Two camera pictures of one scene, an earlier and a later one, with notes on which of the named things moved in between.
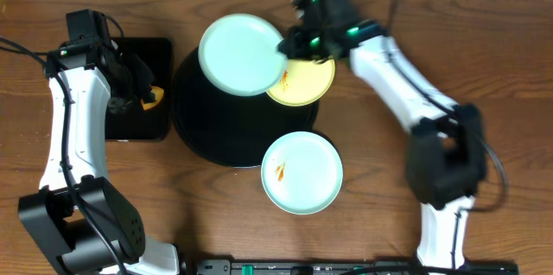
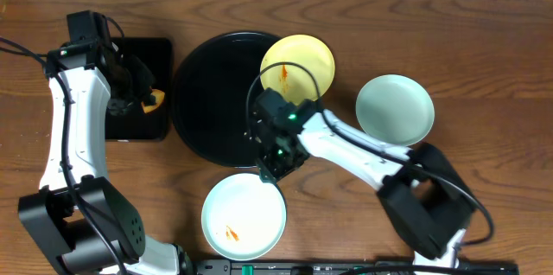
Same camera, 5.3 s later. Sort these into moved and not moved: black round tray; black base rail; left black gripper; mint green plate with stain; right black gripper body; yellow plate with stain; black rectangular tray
Moved: right black gripper body; mint green plate with stain
Not moved: black rectangular tray; yellow plate with stain; black round tray; black base rail; left black gripper
